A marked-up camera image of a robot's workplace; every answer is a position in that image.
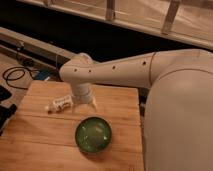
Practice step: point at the black device at left edge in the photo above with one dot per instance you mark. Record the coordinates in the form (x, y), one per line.
(5, 112)

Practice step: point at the blue object on floor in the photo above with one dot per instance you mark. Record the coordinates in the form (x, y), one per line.
(42, 75)

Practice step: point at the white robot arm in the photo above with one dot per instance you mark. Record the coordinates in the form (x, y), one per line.
(178, 121)

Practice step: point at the small white bottle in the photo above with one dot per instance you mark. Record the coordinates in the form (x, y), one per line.
(59, 104)

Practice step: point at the metal floor rail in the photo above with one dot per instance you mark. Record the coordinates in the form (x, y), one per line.
(53, 53)

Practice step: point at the wooden window frame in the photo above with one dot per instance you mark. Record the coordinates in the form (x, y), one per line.
(186, 21)

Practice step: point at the green ceramic bowl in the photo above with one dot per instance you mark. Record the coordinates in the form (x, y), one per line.
(93, 135)

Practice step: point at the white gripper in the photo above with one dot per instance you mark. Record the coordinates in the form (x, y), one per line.
(82, 94)

